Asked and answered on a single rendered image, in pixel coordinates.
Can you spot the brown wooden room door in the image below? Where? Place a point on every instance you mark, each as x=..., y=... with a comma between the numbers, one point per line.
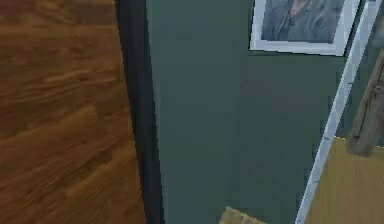
x=63, y=113

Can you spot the white framed grey picture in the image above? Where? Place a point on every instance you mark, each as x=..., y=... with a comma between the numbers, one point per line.
x=301, y=25

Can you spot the brown wooden table leg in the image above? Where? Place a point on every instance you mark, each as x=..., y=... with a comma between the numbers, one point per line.
x=368, y=113

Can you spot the white door frame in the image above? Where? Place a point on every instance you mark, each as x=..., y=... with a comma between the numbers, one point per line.
x=336, y=113

